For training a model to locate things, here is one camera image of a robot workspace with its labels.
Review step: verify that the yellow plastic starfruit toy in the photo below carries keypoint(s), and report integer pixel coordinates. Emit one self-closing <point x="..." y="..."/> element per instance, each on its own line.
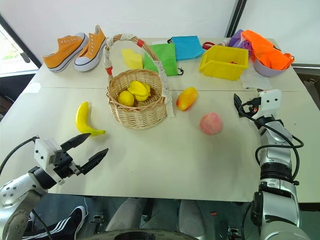
<point x="140" y="88"/>

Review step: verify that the white paper sheet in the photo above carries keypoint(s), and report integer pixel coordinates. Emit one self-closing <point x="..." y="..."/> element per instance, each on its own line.
<point x="255" y="80"/>

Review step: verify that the pink peach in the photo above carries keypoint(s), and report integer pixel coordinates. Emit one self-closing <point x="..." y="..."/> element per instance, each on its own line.
<point x="211" y="123"/>

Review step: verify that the small red item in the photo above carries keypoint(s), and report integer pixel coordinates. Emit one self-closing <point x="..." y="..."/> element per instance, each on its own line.
<point x="234" y="62"/>

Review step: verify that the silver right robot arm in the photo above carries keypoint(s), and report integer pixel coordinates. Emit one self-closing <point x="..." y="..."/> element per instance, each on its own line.
<point x="276" y="175"/>

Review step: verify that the grey robot leg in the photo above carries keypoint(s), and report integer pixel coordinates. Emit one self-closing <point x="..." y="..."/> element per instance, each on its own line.
<point x="191" y="217"/>
<point x="125" y="212"/>

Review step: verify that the yellow banana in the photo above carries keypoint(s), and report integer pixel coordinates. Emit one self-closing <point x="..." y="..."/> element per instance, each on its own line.
<point x="82" y="120"/>

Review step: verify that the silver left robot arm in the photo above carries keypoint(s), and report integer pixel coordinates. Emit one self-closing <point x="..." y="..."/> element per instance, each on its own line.
<point x="15" y="197"/>

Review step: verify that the black sneaker white stripes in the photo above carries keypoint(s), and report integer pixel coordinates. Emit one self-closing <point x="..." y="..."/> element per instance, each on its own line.
<point x="65" y="223"/>

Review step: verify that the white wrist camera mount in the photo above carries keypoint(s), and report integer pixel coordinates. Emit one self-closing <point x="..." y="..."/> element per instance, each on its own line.
<point x="43" y="152"/>
<point x="270" y="101"/>

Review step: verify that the orange cloth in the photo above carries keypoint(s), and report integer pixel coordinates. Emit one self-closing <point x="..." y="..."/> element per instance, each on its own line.
<point x="267" y="52"/>

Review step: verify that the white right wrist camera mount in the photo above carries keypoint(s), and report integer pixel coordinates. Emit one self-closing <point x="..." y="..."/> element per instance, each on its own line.
<point x="270" y="101"/>

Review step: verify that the lavender bowl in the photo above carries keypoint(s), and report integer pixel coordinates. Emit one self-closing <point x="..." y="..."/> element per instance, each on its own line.
<point x="268" y="71"/>

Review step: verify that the yellow plastic bin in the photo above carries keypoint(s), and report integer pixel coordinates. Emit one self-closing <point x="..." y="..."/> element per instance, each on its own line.
<point x="220" y="66"/>

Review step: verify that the purple bag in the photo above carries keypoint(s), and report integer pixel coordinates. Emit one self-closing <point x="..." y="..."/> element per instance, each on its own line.
<point x="237" y="40"/>

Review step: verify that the orange yellow mango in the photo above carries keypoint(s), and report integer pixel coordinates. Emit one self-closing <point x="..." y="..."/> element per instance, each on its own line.
<point x="187" y="98"/>

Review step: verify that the blue bag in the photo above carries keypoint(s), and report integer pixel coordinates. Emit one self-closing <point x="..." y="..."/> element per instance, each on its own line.
<point x="187" y="47"/>

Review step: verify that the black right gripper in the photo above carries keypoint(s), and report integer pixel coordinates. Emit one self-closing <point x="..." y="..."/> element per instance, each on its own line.
<point x="251" y="107"/>

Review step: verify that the yellow lemon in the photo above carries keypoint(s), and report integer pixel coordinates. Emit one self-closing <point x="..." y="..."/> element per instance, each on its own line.
<point x="125" y="98"/>

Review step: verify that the orange canvas sneaker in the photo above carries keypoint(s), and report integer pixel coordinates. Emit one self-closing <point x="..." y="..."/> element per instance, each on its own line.
<point x="62" y="53"/>
<point x="91" y="53"/>

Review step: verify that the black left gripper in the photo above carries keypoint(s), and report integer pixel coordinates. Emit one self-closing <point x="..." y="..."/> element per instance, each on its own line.
<point x="65" y="165"/>

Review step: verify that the dark rounded robot base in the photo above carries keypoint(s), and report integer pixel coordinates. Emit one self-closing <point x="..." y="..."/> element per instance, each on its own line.
<point x="155" y="235"/>

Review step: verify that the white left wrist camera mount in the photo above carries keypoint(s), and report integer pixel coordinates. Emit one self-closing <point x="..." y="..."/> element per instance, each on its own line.
<point x="43" y="152"/>

